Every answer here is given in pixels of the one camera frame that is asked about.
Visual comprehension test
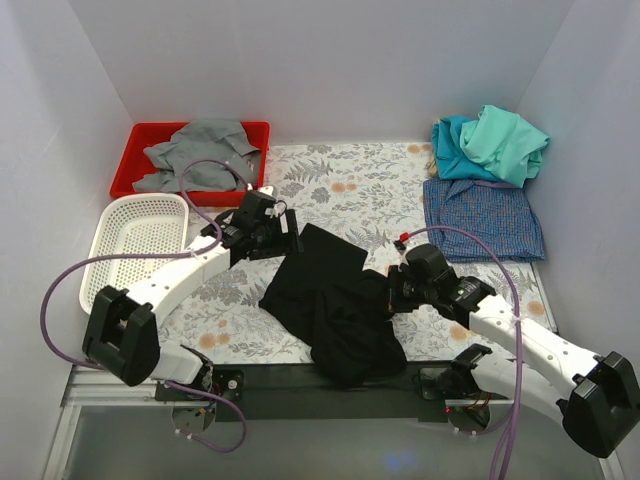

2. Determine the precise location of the black floral print t-shirt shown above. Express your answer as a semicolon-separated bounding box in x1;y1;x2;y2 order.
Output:
259;223;408;388

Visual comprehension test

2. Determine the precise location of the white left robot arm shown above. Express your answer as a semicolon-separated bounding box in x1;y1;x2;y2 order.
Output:
82;189;302;400

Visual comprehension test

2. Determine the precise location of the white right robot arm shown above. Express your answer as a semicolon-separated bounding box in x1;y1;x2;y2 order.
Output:
387;240;639;458

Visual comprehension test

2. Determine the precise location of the grey shirt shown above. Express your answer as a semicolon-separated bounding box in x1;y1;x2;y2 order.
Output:
133;119;261;193

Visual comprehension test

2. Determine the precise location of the blue patterned folded shirt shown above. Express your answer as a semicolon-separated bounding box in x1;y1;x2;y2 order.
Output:
423;178;545;263

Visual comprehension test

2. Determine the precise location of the dark teal shirt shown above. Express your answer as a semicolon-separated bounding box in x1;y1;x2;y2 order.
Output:
431;115;500;182

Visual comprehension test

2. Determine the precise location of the white perforated plastic basket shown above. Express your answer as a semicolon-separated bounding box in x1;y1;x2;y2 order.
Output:
79;193;189;313

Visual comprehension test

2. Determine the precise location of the red plastic bin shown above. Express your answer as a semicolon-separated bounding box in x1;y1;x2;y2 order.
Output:
110;121;270;207

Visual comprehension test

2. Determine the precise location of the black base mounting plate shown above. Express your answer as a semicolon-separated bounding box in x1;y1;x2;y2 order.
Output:
154;357;501;434

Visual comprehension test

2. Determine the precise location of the aluminium rail frame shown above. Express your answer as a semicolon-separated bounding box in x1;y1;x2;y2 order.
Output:
40;362;626;480

